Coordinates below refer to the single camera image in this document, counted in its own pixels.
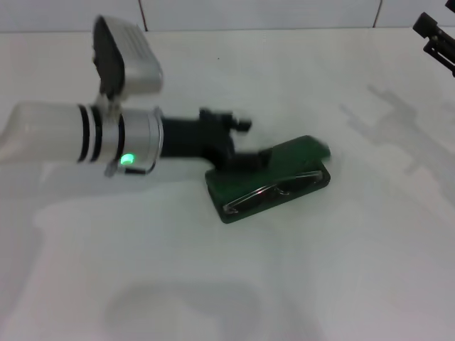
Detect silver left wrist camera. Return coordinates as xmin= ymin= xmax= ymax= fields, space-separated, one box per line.
xmin=91 ymin=14 xmax=165 ymax=107

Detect green glasses case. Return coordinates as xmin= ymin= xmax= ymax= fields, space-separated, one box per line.
xmin=204 ymin=134 xmax=333 ymax=225

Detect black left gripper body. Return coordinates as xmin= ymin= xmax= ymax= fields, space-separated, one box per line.
xmin=160 ymin=107 xmax=237 ymax=169

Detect clear white glasses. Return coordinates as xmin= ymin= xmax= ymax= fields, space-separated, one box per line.
xmin=222 ymin=169 xmax=325 ymax=217

